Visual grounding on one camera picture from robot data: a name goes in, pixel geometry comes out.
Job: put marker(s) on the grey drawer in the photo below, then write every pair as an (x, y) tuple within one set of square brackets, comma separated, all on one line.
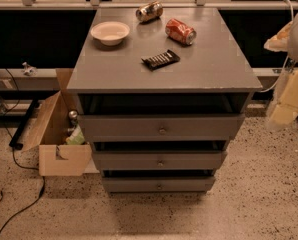
[(127, 128), (206, 160), (158, 184)]

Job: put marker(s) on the white bowl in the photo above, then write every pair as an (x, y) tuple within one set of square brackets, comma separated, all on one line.
[(110, 33)]

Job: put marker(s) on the red soda can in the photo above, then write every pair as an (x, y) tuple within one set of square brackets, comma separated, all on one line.
[(180, 32)]

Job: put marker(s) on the grey bottom drawer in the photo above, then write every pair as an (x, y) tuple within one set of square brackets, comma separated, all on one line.
[(158, 184)]

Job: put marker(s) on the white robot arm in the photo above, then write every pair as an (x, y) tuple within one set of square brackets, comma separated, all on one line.
[(286, 40)]

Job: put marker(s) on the open cardboard box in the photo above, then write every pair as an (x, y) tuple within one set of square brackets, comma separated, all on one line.
[(50, 130)]

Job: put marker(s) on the grey drawer cabinet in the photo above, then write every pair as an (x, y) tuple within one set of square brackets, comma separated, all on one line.
[(211, 78)]

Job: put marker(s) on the grey top drawer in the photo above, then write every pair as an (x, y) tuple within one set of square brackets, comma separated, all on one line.
[(127, 128)]

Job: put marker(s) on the black snack bar wrapper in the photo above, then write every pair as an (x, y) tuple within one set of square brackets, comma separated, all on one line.
[(161, 60)]

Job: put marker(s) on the silver can in box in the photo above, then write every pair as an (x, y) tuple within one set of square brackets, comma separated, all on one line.
[(73, 116)]

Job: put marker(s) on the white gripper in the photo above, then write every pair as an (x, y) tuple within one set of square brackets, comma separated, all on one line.
[(287, 106)]

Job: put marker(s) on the black bar on floor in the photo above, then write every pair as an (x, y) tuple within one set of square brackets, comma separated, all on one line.
[(14, 143)]

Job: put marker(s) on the small clear object on ledge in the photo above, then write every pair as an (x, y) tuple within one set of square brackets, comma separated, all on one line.
[(29, 70)]

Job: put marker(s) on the gold soda can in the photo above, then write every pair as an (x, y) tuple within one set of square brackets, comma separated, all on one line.
[(150, 11)]

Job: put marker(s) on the green white bag in box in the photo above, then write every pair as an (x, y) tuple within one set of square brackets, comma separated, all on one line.
[(76, 137)]

